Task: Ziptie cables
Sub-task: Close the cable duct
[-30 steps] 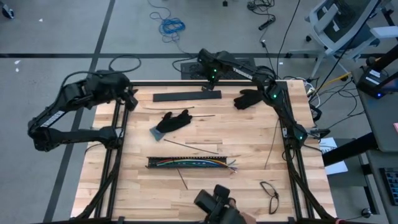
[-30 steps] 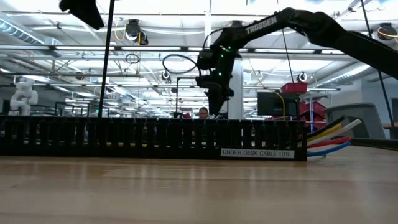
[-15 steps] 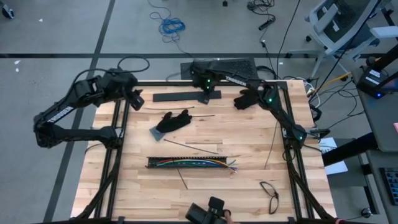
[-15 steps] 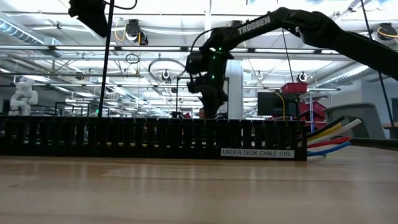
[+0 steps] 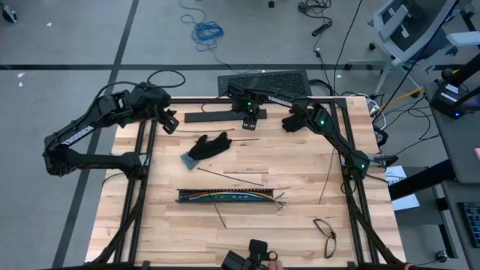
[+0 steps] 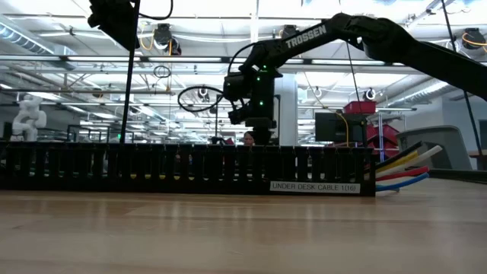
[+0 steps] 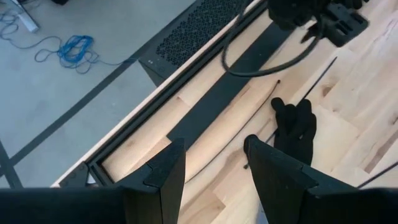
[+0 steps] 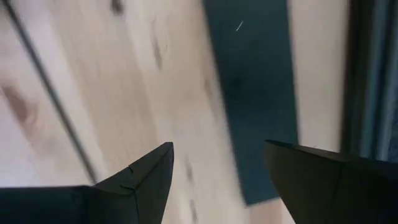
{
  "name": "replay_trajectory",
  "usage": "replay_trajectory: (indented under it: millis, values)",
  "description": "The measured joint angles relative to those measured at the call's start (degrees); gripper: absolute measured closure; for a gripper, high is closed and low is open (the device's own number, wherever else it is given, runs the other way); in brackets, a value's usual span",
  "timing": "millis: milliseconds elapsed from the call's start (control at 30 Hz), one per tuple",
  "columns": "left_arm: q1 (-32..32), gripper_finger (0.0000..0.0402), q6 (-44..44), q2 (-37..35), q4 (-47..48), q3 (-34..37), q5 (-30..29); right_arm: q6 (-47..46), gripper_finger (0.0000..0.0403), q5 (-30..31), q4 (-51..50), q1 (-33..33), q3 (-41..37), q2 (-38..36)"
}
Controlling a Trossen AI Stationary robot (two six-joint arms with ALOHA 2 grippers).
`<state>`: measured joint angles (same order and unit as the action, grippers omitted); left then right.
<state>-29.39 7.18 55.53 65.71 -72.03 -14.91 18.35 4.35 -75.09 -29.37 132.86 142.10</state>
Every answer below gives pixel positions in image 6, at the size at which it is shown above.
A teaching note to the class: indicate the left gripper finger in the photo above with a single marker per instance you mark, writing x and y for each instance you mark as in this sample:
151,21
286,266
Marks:
112,34
134,34

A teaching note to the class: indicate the black zip tie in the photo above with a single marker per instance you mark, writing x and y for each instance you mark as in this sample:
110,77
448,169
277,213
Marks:
126,95

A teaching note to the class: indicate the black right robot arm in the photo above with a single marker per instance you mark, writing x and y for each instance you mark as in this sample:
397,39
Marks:
380,38

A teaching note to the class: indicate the person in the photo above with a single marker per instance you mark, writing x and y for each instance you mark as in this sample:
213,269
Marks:
249,137

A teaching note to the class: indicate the white pillar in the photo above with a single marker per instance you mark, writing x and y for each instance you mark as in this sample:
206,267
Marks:
289,114

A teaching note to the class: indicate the long ceiling light bar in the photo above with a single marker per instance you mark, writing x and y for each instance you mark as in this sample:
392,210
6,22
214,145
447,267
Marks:
182,59

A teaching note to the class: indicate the black monitor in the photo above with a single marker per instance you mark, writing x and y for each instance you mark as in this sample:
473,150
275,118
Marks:
335,127

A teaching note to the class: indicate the red storage bin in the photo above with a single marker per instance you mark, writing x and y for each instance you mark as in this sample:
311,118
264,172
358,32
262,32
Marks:
359,108

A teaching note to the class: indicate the stack of red bins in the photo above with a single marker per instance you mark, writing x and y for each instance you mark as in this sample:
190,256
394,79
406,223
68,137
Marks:
380,137

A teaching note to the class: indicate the white robot figure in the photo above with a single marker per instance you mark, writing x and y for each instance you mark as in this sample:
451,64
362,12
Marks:
28,118

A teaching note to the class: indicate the black camera stand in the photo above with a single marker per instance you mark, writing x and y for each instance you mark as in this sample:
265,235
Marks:
216,125

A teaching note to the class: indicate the silver ventilation duct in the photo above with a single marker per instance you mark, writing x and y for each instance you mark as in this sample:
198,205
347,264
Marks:
426,91

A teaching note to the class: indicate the black aluminium frame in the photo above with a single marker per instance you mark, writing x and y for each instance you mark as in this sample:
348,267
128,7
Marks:
456,175

